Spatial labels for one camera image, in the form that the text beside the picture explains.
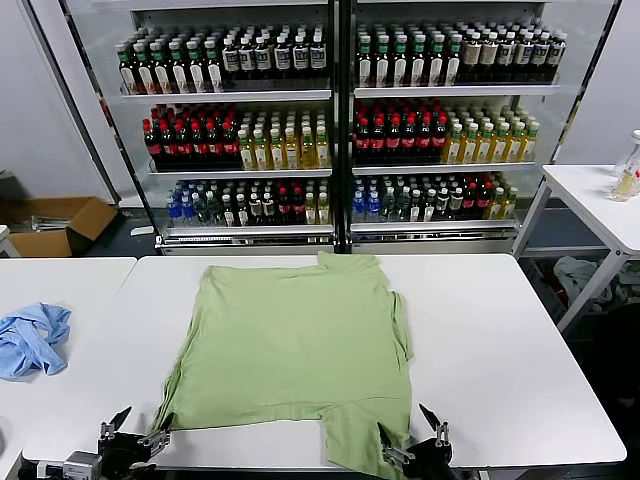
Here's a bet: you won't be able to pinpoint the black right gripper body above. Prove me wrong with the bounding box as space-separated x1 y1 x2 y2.
402 437 455 480

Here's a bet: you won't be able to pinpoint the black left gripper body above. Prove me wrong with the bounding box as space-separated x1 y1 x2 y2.
97 432 157 469

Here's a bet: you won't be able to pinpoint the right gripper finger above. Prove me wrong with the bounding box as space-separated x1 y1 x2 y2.
417 402 451 447
376 421 415 465

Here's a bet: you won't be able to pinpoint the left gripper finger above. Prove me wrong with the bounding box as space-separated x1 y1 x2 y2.
98 405 133 443
136 411 175 449

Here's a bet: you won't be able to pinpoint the light green polo shirt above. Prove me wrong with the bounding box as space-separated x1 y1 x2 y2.
151 251 417 480

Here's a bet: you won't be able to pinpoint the crumpled light blue shirt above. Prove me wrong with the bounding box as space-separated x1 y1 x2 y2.
0 301 73 382

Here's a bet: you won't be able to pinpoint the white beverage cooler cabinet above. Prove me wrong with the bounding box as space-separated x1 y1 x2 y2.
339 0 551 256
130 0 346 256

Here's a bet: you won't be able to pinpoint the brown cardboard box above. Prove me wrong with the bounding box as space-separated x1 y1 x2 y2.
0 195 120 259

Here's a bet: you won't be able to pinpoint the pale cloth pile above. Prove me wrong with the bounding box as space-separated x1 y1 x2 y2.
552 255 640 304

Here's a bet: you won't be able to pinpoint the white cooler shelf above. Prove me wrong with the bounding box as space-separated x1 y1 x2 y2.
119 88 334 105
349 218 519 234
352 160 539 176
148 167 334 179
157 223 335 237
352 83 564 99

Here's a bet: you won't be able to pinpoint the grey metal rods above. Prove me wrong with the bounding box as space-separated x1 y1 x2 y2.
4 213 67 234

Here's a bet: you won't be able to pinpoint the small white table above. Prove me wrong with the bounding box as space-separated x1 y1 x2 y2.
0 224 22 259

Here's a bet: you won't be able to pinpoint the white side table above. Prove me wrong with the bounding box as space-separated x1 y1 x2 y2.
512 163 640 334

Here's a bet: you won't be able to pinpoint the glass bottle yellow contents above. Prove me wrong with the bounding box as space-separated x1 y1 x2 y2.
608 128 640 203

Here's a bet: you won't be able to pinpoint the dark tea bottle green cap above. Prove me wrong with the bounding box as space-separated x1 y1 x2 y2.
150 42 172 95
355 34 374 87
373 34 392 87
444 33 463 85
409 34 428 87
427 33 446 86
391 34 410 87
133 45 155 95
117 44 138 95
185 40 207 94
167 41 190 94
203 39 225 93

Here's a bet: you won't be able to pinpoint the glass cooler door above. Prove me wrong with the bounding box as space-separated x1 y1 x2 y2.
22 0 164 246
529 0 626 171

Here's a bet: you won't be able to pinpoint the dark bottle beige label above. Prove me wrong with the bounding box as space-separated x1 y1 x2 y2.
461 32 481 84
478 32 499 84

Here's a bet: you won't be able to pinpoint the dark drink bottle white cap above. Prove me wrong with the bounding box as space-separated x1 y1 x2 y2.
291 34 310 80
254 36 274 81
496 32 516 83
272 35 292 81
548 31 568 82
221 37 241 81
531 32 551 83
309 32 328 80
238 36 257 81
514 32 534 83

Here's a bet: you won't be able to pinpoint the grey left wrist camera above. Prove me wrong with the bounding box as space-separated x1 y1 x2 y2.
63 449 105 480

